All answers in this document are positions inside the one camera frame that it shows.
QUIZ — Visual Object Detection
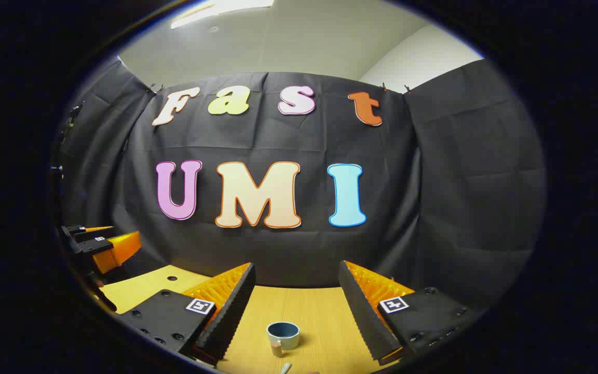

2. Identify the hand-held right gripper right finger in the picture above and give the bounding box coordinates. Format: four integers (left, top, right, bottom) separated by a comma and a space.
338, 260, 481, 366

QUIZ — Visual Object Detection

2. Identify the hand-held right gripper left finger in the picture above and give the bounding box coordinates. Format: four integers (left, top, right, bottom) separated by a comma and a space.
116, 262, 257, 363

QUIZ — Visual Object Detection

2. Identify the pale blue cup wooden handle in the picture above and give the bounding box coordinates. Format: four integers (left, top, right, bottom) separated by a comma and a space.
266, 322, 301, 358

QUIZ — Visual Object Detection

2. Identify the wooden desktop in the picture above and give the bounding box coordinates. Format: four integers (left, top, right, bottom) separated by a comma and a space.
99, 265, 424, 374

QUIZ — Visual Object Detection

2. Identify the black backdrop cloth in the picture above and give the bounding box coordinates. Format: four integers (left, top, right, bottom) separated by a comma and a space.
52, 57, 546, 312

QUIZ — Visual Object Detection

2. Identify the ceiling light panel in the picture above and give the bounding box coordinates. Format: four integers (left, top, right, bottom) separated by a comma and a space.
170, 0, 275, 29

